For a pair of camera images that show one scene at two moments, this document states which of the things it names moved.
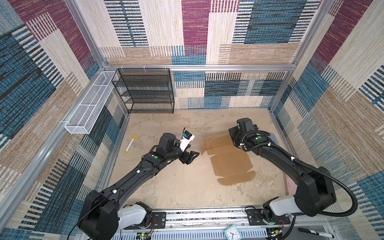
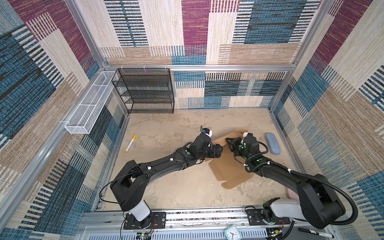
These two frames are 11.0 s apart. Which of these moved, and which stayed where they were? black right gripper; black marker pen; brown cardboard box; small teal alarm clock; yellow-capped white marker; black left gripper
Moved: black right gripper; black left gripper
Stayed: yellow-capped white marker; black marker pen; small teal alarm clock; brown cardboard box
